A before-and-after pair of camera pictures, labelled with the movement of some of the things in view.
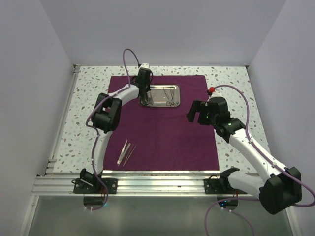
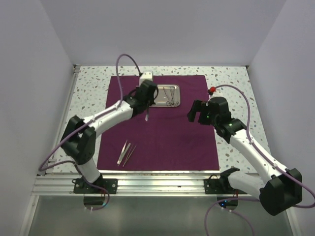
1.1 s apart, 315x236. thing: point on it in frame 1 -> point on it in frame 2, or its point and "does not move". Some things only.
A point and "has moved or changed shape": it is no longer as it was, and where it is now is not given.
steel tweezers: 146,99 has moved or changed shape
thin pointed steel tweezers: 126,159 does not move
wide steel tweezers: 123,152 does not move
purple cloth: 161,138 does not move
